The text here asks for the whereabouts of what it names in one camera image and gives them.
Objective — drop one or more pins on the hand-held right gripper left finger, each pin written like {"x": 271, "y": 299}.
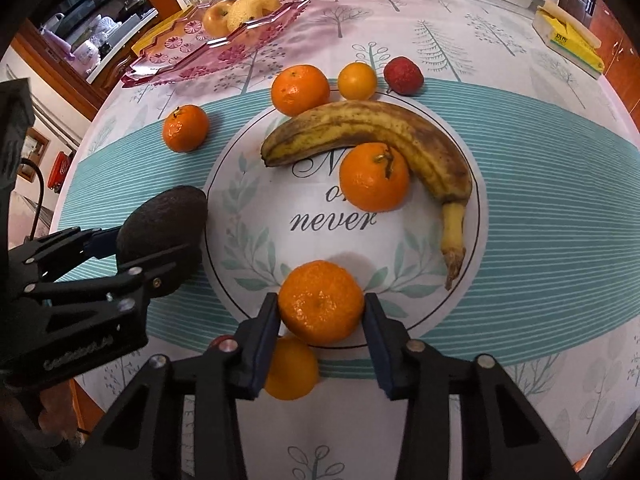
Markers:
{"x": 265, "y": 347}

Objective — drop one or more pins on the red strawberry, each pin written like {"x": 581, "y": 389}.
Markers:
{"x": 404, "y": 76}

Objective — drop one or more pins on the yellow cardboard box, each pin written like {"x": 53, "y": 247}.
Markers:
{"x": 142, "y": 42}

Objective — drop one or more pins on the pink plastic fruit tray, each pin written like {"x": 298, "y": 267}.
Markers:
{"x": 190, "y": 45}

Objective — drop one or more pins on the dark avocado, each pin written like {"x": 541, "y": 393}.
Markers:
{"x": 162, "y": 225}

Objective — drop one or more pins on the wooden cabinet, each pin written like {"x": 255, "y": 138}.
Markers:
{"x": 615, "y": 50}
{"x": 85, "y": 95}

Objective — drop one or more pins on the yellow pear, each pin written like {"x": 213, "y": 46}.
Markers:
{"x": 252, "y": 7}

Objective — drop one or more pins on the yellow tissue pack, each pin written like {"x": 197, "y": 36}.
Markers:
{"x": 567, "y": 35}

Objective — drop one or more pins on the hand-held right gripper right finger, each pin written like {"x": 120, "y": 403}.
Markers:
{"x": 376, "y": 342}

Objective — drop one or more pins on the spotted yellow banana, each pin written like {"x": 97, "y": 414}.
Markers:
{"x": 375, "y": 120}

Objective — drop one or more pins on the red yellow apple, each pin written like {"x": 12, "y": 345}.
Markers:
{"x": 218, "y": 17}

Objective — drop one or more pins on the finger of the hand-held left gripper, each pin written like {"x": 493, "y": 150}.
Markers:
{"x": 100, "y": 241}
{"x": 150, "y": 280}

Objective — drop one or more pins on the small smooth orange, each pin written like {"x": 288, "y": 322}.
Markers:
{"x": 357, "y": 80}

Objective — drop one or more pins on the tangerine with stem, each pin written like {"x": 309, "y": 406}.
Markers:
{"x": 374, "y": 176}

